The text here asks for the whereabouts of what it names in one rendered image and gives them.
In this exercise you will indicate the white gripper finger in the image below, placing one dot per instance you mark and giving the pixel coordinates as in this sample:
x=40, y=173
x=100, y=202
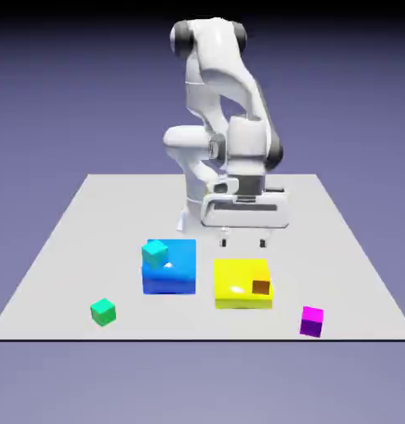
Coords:
x=224, y=239
x=262, y=240

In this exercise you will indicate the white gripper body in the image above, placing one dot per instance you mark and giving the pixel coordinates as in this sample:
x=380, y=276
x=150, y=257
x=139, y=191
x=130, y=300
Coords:
x=245, y=215

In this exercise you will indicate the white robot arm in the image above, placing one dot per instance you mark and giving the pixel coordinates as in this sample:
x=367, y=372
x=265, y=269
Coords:
x=222, y=66

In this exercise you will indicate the small orange cube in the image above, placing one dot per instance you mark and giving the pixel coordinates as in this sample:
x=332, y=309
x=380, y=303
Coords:
x=261, y=287

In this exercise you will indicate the small cyan cube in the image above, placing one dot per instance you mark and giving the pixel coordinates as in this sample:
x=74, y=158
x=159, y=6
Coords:
x=154, y=253

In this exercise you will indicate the small magenta cube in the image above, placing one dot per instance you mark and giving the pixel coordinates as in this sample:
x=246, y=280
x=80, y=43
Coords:
x=311, y=321

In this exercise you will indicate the small green cube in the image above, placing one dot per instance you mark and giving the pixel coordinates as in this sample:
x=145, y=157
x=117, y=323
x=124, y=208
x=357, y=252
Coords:
x=103, y=312

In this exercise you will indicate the large yellow box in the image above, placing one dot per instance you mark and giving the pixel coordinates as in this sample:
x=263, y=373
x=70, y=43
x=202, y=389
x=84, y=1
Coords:
x=237, y=281

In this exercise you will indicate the large blue box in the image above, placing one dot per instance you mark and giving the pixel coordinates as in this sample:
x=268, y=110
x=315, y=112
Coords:
x=175, y=271

